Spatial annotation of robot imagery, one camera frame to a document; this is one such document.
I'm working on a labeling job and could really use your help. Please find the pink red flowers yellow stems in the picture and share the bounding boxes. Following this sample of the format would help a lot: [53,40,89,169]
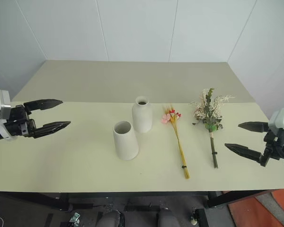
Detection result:
[160,103,191,180]

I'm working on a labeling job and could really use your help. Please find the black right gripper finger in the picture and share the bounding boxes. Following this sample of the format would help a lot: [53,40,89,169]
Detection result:
[224,143,262,163]
[238,121,270,133]

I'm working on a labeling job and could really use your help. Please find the white bottle-shaped ceramic vase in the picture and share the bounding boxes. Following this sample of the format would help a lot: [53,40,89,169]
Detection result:
[132,96,153,133]

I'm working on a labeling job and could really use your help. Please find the white tapered ceramic vase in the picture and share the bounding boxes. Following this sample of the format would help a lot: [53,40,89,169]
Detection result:
[112,121,140,162]

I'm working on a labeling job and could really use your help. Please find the black metal table frame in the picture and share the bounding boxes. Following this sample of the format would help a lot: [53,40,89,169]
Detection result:
[0,188,277,211]

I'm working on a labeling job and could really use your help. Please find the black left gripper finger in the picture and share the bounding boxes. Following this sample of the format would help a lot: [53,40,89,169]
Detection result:
[35,121,71,139]
[23,99,63,114]

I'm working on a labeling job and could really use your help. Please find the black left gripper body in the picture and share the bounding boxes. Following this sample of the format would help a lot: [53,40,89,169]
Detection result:
[4,105,36,139]

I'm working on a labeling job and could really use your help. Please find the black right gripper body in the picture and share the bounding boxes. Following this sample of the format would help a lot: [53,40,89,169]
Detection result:
[259,129,284,167]

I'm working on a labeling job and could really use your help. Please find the green white dried flower bouquet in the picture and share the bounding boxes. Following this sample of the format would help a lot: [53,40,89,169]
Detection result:
[191,87,236,169]

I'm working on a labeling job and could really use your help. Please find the orange floor mat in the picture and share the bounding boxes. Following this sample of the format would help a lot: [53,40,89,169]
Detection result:
[228,188,284,227]

